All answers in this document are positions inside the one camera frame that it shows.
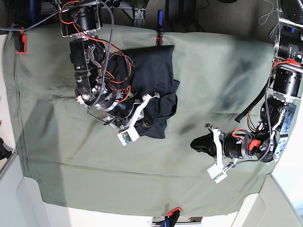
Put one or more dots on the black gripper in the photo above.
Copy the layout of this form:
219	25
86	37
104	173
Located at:
232	147
123	112

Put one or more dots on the dark navy T-shirt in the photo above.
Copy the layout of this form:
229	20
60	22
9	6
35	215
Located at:
152	73

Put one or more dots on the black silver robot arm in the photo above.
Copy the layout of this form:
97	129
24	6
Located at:
269	116
102	70

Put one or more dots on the green table cloth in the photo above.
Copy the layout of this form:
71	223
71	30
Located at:
80	163

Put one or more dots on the orange black clamp bottom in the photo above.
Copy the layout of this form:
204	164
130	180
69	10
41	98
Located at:
171	218

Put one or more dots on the orange black clamp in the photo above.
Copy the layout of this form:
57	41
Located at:
20	41
171	218

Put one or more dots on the orange black clamp left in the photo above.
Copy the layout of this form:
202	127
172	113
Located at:
20	41

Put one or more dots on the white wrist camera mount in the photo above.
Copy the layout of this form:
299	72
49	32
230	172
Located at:
130	134
218	171

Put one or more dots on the blue clamp handle left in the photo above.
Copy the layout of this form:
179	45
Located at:
34	8

